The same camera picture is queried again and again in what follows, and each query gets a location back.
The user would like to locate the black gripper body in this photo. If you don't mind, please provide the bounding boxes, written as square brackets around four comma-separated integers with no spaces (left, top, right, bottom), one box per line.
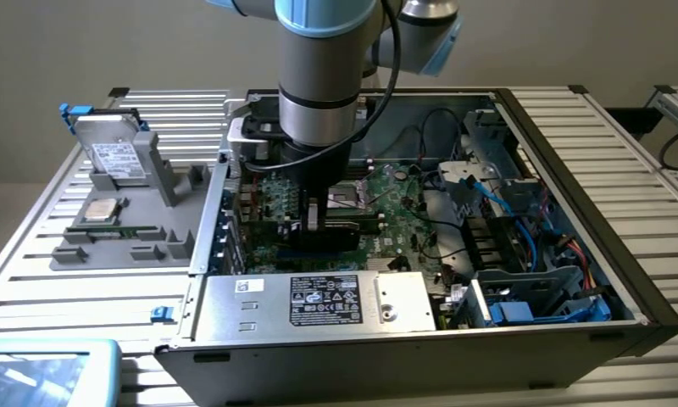
[279,141,354,233]

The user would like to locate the black graphics card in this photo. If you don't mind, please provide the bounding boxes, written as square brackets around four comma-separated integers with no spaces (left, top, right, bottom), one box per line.
[242,218,364,256]

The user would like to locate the CPU socket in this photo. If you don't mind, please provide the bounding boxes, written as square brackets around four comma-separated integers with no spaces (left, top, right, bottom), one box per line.
[326,182,370,209]

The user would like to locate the metal socket cover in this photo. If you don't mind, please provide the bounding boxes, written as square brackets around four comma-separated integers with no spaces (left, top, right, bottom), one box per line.
[359,166,399,204]

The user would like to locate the RAM slot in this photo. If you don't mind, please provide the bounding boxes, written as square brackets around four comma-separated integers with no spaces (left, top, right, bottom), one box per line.
[319,210,390,228]

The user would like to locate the green motherboard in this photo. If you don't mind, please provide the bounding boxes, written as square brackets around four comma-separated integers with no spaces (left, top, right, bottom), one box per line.
[232,163,451,294]

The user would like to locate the silver chipset heat sink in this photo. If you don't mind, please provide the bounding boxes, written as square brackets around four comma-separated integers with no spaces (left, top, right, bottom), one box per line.
[366,256,415,273]

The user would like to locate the metal drive cage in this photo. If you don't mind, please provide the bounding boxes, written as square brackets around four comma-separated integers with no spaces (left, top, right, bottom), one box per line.
[436,108,545,221]

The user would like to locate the silver power supply unit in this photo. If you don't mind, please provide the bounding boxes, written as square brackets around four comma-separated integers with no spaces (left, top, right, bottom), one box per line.
[194,270,438,341]

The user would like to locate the black fan shroud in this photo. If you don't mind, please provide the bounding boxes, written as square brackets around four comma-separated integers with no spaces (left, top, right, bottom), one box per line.
[462,215,536,273]

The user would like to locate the silver hard disk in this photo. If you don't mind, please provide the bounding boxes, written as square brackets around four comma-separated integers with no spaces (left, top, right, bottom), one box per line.
[71,110,150,179]

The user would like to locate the grey parts rack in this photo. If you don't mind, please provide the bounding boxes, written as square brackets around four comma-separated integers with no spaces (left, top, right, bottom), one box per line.
[48,130,215,273]

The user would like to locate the green RAM stick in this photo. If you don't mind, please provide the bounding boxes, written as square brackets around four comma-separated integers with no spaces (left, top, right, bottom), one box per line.
[66,226,160,236]

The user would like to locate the silver CPU chip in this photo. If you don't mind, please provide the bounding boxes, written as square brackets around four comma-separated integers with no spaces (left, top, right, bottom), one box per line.
[83,198,120,222]

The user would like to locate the open black PC case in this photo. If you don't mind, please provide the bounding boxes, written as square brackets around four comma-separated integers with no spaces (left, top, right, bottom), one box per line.
[154,86,678,407]

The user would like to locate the blue disk bay tray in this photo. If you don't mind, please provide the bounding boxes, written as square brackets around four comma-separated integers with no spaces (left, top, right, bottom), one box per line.
[483,292,615,328]

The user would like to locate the teal framed teach pendant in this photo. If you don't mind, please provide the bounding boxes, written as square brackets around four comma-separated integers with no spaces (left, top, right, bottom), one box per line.
[0,337,123,407]

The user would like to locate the silver black wrist camera box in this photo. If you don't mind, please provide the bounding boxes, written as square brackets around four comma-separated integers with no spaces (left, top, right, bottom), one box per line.
[226,110,294,164]

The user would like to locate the black case wire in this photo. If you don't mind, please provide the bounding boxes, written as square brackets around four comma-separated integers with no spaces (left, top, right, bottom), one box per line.
[418,108,467,170]

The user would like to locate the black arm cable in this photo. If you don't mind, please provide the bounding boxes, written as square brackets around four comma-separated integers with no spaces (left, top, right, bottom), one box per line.
[242,0,404,171]

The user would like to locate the light blue data wire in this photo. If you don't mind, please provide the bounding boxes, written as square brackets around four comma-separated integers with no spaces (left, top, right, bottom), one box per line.
[459,176,517,218]

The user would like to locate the dark blue data wire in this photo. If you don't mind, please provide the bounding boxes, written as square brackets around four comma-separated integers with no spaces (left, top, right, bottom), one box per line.
[511,198,556,272]

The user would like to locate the blue disk bracket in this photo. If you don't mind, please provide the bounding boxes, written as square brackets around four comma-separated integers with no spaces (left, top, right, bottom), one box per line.
[58,103,95,137]

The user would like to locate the red yellow power wires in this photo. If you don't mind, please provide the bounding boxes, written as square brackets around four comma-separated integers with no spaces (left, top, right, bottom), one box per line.
[555,235,608,300]

